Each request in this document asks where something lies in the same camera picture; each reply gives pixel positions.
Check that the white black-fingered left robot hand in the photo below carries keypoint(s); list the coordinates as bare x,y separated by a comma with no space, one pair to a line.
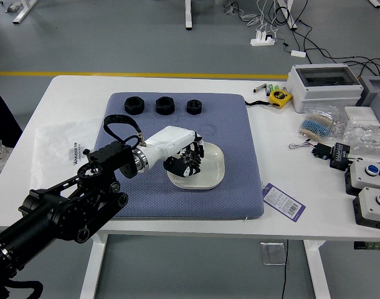
171,140

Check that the big black gear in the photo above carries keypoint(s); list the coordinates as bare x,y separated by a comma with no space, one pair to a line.
188,159

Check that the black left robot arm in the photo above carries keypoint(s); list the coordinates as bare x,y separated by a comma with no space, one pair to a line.
53,215

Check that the big black hex nut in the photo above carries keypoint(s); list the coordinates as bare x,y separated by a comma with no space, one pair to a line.
160,109
129,109

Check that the small black nut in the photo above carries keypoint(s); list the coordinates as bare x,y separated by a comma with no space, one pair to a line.
190,110

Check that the blue yellow push-button box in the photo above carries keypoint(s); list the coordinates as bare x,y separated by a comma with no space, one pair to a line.
362,179

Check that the red push-button box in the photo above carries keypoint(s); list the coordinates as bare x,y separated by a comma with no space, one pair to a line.
369,207

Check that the white square dish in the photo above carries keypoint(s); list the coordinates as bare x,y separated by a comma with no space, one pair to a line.
213,168

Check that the blue-grey cushion mat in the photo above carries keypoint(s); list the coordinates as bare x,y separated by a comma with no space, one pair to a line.
190,202

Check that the silver usb stick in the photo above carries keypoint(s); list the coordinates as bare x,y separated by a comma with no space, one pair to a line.
260,88

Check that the green batteries pack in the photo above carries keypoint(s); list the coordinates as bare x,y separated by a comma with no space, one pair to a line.
272,88

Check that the yellow tape measure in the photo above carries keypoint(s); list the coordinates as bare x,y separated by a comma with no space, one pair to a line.
279,97

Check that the white background table leg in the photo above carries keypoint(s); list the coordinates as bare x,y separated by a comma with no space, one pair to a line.
290,15
23,12
189,15

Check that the purple label tag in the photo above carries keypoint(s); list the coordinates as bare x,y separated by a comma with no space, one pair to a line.
282,201

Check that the white power strip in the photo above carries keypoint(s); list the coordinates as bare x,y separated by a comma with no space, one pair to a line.
261,41

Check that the blue resistor strip bundle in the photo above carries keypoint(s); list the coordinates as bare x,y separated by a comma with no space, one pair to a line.
316,126

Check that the clear plastic holder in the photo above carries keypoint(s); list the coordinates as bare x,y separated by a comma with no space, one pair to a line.
273,253

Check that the white power adapter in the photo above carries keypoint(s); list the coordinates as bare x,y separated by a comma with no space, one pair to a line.
298,53

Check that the clear bag of parts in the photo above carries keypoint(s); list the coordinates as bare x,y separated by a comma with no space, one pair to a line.
336,115

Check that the person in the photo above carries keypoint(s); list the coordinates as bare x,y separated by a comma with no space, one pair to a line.
3,124

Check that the black power module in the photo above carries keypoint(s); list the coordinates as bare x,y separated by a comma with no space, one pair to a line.
339,157

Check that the clear bubble wrap bag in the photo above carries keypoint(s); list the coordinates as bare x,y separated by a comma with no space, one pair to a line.
367,138

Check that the black table control panel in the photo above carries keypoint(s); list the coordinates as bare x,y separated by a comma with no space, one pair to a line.
370,245

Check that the grey electrical enclosure box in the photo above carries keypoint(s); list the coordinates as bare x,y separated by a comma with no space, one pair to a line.
321,93

